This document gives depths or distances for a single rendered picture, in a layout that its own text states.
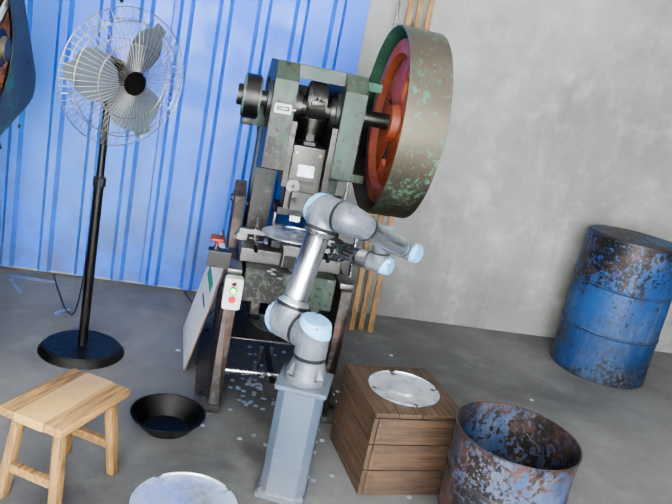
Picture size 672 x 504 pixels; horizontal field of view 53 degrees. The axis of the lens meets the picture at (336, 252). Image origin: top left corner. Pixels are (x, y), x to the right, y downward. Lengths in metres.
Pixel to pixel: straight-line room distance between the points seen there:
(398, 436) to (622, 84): 2.97
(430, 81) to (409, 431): 1.34
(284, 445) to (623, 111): 3.26
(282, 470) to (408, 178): 1.21
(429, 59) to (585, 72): 2.04
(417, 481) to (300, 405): 0.63
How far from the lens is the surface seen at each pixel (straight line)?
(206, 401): 3.07
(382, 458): 2.66
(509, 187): 4.57
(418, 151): 2.69
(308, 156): 2.94
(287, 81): 2.85
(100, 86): 2.93
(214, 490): 2.07
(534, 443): 2.64
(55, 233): 4.36
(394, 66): 3.23
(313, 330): 2.31
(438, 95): 2.72
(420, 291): 4.57
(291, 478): 2.55
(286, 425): 2.45
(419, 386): 2.83
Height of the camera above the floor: 1.52
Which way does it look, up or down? 15 degrees down
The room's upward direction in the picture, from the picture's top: 12 degrees clockwise
